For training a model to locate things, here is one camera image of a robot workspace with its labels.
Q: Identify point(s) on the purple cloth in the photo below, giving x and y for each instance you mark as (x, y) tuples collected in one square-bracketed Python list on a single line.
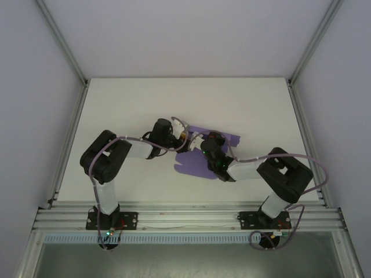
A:
[(191, 165)]

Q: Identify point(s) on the small connector with green light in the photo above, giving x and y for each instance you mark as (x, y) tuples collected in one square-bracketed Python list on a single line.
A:
[(110, 232)]

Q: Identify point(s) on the grey metal sheet panel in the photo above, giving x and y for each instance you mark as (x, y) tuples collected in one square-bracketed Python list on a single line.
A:
[(185, 263)]

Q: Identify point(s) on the aluminium lower frame beam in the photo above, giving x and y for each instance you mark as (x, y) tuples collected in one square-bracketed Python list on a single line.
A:
[(30, 255), (347, 255)]

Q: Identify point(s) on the aluminium frame post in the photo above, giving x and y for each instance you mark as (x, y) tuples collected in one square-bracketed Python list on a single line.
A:
[(315, 43), (64, 46)]

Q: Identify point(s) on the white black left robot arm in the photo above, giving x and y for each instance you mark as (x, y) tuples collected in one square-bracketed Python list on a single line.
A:
[(107, 197)]

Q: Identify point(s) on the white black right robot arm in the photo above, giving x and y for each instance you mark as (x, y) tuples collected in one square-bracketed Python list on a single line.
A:
[(243, 171)]

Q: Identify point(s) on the aluminium table side rail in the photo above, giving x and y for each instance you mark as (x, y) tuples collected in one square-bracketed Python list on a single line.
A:
[(309, 144), (69, 144)]

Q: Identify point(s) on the wide grooved aluminium rail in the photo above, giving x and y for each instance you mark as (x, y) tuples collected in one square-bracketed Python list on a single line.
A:
[(188, 214)]

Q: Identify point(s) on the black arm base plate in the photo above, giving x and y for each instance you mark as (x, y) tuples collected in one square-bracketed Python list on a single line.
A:
[(130, 220), (246, 220)]

